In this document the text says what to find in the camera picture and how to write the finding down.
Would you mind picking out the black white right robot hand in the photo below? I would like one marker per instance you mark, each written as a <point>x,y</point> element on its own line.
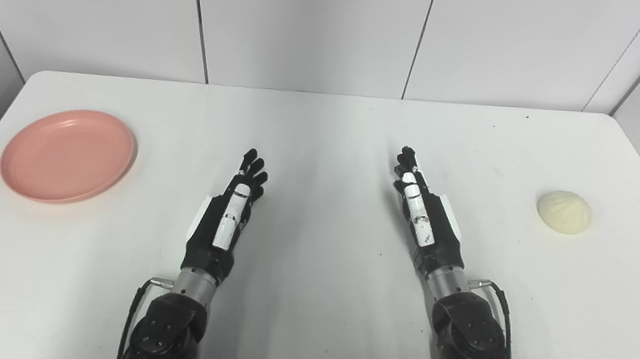
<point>439,233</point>

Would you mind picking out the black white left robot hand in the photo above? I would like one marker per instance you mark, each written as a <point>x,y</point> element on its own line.
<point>213,234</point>

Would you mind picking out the cream steamed bun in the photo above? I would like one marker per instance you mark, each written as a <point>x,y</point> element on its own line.
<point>564,212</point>

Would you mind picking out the pink round plate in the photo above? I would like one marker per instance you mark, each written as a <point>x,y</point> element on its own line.
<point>68,156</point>

